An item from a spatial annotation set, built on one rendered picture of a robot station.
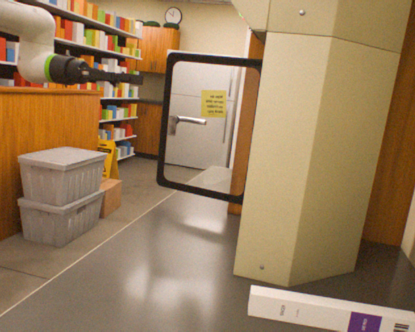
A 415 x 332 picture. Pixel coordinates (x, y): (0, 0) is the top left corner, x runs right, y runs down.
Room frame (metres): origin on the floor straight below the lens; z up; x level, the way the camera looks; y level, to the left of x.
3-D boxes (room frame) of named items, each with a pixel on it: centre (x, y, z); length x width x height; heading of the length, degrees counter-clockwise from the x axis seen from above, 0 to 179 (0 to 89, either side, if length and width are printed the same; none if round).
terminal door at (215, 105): (1.05, 0.01, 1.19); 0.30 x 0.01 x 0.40; 69
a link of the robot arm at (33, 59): (1.24, 0.59, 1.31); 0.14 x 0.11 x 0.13; 77
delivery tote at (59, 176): (2.84, 1.12, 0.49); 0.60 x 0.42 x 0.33; 167
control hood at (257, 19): (0.85, -0.06, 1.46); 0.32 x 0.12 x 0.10; 167
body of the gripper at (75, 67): (1.20, 0.42, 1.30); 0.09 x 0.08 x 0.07; 77
